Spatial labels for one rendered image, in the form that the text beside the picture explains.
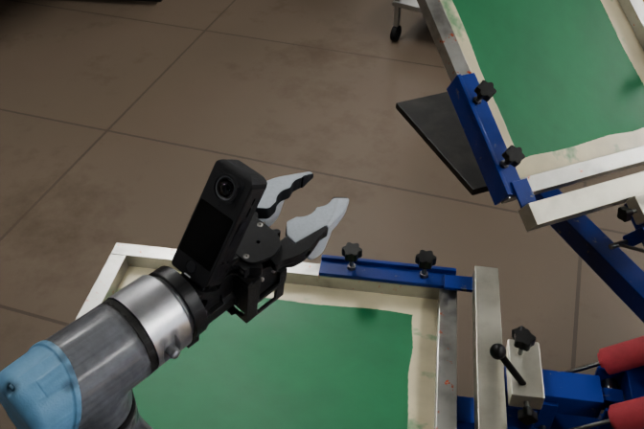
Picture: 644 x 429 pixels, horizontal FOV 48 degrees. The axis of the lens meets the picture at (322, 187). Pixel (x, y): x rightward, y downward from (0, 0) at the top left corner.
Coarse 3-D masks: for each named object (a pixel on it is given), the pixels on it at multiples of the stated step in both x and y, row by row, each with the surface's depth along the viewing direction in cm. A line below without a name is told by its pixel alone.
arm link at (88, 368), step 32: (96, 320) 59; (128, 320) 59; (32, 352) 57; (64, 352) 57; (96, 352) 57; (128, 352) 59; (0, 384) 55; (32, 384) 55; (64, 384) 55; (96, 384) 57; (128, 384) 59; (32, 416) 54; (64, 416) 55; (96, 416) 58
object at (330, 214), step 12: (336, 204) 73; (300, 216) 71; (312, 216) 72; (324, 216) 72; (336, 216) 72; (288, 228) 70; (300, 228) 70; (312, 228) 70; (324, 240) 74; (312, 252) 74
